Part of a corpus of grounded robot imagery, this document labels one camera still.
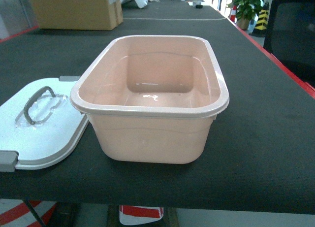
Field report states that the red white striped bollard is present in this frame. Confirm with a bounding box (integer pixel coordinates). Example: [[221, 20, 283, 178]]
[[0, 199, 57, 227]]

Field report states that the potted green plant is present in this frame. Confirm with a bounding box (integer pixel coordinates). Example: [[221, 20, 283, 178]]
[[230, 0, 265, 30]]

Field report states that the cardboard box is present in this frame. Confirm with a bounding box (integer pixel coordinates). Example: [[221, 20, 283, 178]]
[[30, 0, 123, 31]]

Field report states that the yellow black striped bollard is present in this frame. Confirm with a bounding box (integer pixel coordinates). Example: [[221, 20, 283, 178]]
[[252, 2, 269, 37]]

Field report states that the black table mat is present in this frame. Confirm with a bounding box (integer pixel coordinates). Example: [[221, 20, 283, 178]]
[[0, 0, 315, 214]]

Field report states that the black office chair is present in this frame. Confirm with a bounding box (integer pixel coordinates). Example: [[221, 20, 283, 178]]
[[263, 0, 315, 87]]

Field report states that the pink plastic storage box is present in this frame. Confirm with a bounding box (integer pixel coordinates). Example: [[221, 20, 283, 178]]
[[70, 35, 229, 164]]

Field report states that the white box lid grey handle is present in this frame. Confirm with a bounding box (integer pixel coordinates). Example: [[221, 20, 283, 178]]
[[0, 76, 89, 172]]

